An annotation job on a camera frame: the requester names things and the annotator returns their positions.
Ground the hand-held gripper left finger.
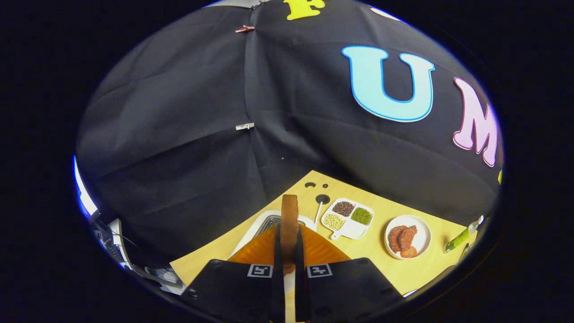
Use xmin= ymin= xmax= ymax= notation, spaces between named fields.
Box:
xmin=181 ymin=223 xmax=286 ymax=323

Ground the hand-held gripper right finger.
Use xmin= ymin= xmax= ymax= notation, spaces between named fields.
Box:
xmin=294 ymin=223 xmax=404 ymax=323

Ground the toasted bread slice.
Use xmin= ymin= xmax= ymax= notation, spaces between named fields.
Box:
xmin=281 ymin=194 xmax=300 ymax=275

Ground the white toaster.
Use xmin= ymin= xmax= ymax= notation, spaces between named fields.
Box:
xmin=230 ymin=209 xmax=317 ymax=262

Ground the pile of yellow beans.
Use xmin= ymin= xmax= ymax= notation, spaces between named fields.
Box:
xmin=323 ymin=213 xmax=346 ymax=231

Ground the white divided dish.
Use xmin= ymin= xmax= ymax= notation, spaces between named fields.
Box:
xmin=321 ymin=198 xmax=374 ymax=240

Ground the pile of green beans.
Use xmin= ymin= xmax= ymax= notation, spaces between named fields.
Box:
xmin=351 ymin=207 xmax=373 ymax=226

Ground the brown meat slice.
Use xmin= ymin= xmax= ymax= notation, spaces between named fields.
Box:
xmin=388 ymin=226 xmax=404 ymax=253
xmin=397 ymin=225 xmax=418 ymax=252

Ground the white object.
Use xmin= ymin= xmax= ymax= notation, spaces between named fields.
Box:
xmin=144 ymin=266 xmax=185 ymax=295

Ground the round beige plate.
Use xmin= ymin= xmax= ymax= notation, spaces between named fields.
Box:
xmin=384 ymin=215 xmax=432 ymax=260

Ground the black backdrop cloth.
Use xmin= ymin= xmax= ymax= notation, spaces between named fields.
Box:
xmin=75 ymin=0 xmax=504 ymax=270

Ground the green label plastic bottle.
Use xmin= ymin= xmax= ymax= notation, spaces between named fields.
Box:
xmin=444 ymin=215 xmax=485 ymax=254

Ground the white curved frame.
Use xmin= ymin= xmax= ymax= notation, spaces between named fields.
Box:
xmin=107 ymin=218 xmax=131 ymax=271

